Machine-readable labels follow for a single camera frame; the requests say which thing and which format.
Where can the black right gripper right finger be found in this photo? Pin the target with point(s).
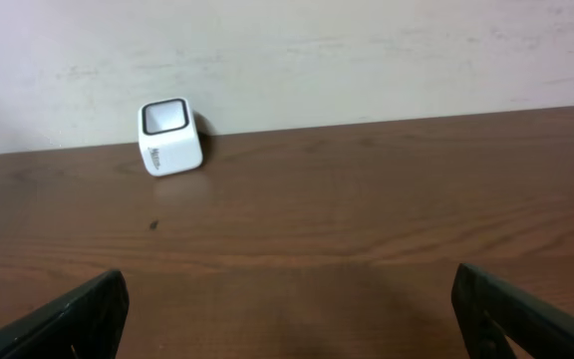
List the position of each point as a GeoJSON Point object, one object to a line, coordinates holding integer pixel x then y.
{"type": "Point", "coordinates": [491, 313]}

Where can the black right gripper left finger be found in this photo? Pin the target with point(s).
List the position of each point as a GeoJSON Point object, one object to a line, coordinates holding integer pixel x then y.
{"type": "Point", "coordinates": [86, 322]}

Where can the white barcode scanner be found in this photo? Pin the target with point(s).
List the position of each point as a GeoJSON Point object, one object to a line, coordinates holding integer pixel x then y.
{"type": "Point", "coordinates": [168, 137]}

